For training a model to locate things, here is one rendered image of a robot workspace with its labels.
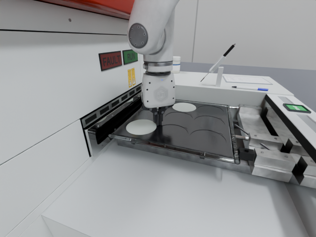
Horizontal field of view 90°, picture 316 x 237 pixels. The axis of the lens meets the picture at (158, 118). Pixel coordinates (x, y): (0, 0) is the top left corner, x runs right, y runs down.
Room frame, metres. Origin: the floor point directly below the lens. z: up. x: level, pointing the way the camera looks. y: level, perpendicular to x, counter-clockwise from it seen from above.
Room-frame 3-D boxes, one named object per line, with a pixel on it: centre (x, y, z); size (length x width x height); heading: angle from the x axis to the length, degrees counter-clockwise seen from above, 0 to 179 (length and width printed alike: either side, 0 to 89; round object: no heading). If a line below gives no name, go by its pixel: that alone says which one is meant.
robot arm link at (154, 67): (0.47, 0.00, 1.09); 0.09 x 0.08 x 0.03; 109
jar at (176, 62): (1.04, -0.11, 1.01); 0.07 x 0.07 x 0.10
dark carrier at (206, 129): (0.52, -0.08, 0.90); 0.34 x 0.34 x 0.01; 71
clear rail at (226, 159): (0.35, -0.02, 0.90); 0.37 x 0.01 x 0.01; 71
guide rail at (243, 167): (0.39, -0.10, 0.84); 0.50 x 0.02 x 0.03; 71
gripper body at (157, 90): (0.47, 0.00, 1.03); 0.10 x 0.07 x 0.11; 109
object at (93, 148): (0.57, 0.13, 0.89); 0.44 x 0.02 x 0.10; 161
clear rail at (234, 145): (0.46, -0.25, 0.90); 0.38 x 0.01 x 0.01; 161
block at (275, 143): (0.38, -0.31, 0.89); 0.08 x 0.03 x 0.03; 71
